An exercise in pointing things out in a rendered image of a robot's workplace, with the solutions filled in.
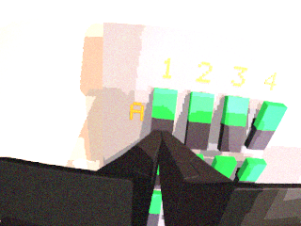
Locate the white switch panel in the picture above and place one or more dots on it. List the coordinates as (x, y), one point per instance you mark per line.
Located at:
(235, 102)

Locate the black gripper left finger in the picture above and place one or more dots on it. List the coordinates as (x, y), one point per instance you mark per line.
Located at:
(118, 194)

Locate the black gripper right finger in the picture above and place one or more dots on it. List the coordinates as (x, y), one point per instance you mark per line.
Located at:
(196, 194)

